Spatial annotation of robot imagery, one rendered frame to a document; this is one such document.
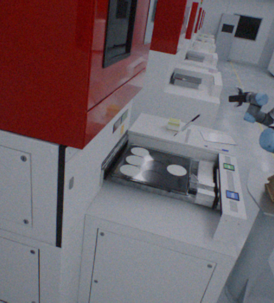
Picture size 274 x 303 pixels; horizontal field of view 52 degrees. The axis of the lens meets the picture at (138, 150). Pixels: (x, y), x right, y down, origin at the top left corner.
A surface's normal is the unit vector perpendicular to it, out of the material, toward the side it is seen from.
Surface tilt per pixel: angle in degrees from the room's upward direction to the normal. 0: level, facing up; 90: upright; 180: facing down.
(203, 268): 90
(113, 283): 90
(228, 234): 90
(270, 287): 90
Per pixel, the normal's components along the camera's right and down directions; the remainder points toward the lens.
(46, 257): -0.22, 0.41
